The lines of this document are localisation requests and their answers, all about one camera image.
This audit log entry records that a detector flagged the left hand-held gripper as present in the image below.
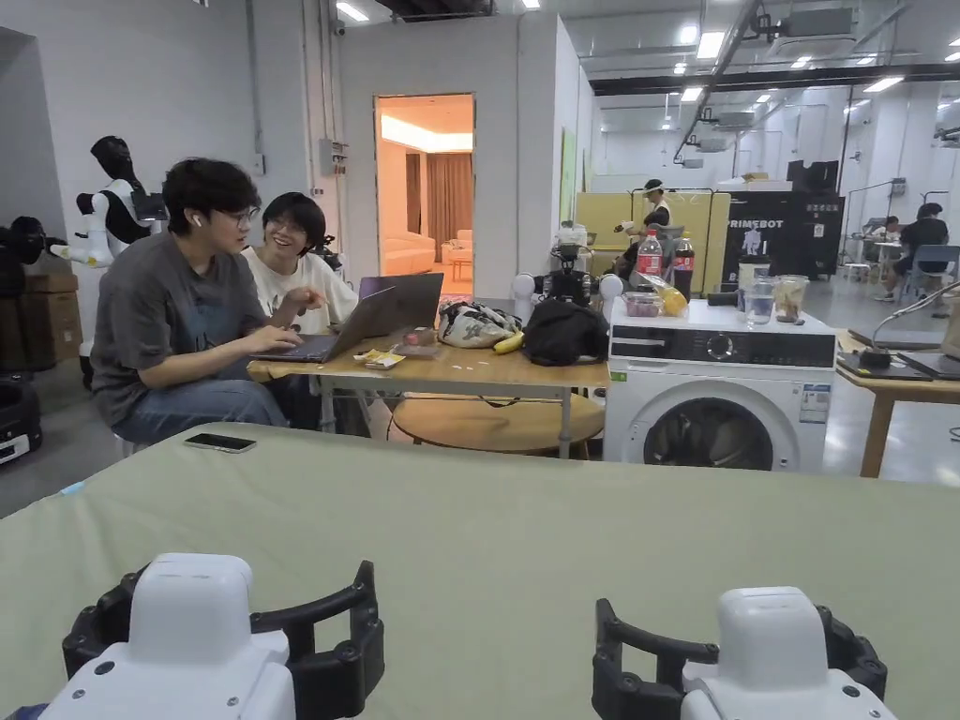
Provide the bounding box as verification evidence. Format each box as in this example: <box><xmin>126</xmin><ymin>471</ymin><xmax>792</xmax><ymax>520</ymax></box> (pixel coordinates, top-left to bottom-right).
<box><xmin>40</xmin><ymin>553</ymin><xmax>386</xmax><ymax>720</ymax></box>

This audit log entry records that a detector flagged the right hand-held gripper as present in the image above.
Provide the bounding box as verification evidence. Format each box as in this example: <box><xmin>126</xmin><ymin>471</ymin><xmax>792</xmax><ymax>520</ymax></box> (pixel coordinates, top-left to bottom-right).
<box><xmin>592</xmin><ymin>587</ymin><xmax>891</xmax><ymax>720</ymax></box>

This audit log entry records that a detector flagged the white smartphone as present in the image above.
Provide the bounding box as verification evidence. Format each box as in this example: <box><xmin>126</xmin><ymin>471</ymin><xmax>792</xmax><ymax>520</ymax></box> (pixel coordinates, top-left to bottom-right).
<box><xmin>183</xmin><ymin>432</ymin><xmax>259</xmax><ymax>455</ymax></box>

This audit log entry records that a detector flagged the white washing machine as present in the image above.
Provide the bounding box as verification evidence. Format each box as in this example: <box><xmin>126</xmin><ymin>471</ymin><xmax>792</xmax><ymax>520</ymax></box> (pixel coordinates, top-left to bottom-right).
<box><xmin>603</xmin><ymin>228</ymin><xmax>838</xmax><ymax>473</ymax></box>

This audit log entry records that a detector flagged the bed with pale green sheet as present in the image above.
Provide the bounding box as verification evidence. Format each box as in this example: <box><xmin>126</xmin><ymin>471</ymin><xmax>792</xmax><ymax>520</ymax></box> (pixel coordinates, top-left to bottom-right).
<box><xmin>0</xmin><ymin>421</ymin><xmax>960</xmax><ymax>720</ymax></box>

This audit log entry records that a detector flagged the black wheeled base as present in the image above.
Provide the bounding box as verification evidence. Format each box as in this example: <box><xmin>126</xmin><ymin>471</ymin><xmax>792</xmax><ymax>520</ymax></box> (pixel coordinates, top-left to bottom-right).
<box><xmin>0</xmin><ymin>373</ymin><xmax>44</xmax><ymax>470</ymax></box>

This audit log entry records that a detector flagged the wooden table with laptops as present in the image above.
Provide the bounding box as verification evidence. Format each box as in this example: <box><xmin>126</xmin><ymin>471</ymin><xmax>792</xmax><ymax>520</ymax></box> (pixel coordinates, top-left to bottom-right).
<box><xmin>834</xmin><ymin>291</ymin><xmax>960</xmax><ymax>480</ymax></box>
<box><xmin>247</xmin><ymin>272</ymin><xmax>611</xmax><ymax>459</ymax></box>

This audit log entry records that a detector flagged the round low wooden table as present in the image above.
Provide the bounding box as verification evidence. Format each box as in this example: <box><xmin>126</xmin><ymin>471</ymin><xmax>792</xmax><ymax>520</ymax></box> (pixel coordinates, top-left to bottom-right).
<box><xmin>390</xmin><ymin>393</ymin><xmax>606</xmax><ymax>456</ymax></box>

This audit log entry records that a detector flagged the stack of brown cartons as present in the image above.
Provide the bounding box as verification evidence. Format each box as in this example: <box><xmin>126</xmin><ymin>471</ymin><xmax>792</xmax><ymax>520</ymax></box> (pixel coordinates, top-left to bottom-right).
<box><xmin>21</xmin><ymin>272</ymin><xmax>84</xmax><ymax>372</ymax></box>

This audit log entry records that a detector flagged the black and white robot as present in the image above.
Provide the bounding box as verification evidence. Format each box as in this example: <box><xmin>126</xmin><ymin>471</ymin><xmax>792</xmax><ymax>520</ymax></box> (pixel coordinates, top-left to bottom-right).
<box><xmin>513</xmin><ymin>223</ymin><xmax>628</xmax><ymax>310</ymax></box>

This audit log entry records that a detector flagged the beige sofa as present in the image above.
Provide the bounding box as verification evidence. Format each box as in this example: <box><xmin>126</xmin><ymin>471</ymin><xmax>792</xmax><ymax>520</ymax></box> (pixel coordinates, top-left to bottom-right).
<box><xmin>382</xmin><ymin>228</ymin><xmax>475</xmax><ymax>276</ymax></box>

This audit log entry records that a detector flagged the large black crate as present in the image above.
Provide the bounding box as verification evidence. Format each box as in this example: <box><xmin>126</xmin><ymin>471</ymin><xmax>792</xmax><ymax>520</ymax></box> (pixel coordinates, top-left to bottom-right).
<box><xmin>723</xmin><ymin>160</ymin><xmax>848</xmax><ymax>288</ymax></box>

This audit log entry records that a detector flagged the white humanoid robot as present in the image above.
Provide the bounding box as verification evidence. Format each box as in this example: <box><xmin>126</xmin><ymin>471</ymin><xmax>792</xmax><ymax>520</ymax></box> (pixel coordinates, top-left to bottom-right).
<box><xmin>48</xmin><ymin>135</ymin><xmax>171</xmax><ymax>391</ymax></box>

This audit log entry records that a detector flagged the grey chair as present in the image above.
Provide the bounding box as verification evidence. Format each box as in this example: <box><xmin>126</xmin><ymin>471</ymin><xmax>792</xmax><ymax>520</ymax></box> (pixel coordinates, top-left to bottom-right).
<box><xmin>902</xmin><ymin>244</ymin><xmax>960</xmax><ymax>303</ymax></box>

